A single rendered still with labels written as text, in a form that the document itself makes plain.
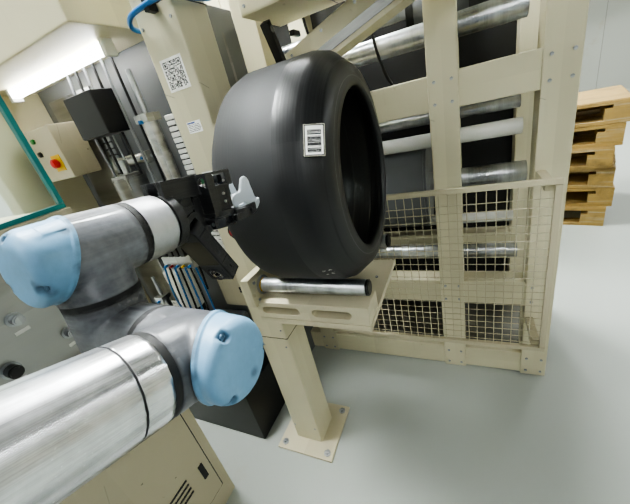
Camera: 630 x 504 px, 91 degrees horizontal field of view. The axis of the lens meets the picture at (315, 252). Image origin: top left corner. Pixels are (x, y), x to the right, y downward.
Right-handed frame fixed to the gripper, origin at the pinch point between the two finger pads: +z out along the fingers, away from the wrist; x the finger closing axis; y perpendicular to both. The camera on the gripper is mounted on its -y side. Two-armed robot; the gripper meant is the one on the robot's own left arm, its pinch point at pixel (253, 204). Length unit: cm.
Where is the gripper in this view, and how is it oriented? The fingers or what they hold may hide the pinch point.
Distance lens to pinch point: 58.9
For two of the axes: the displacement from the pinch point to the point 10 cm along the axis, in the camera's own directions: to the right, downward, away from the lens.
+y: -1.8, -9.3, -3.1
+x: -9.0, 0.2, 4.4
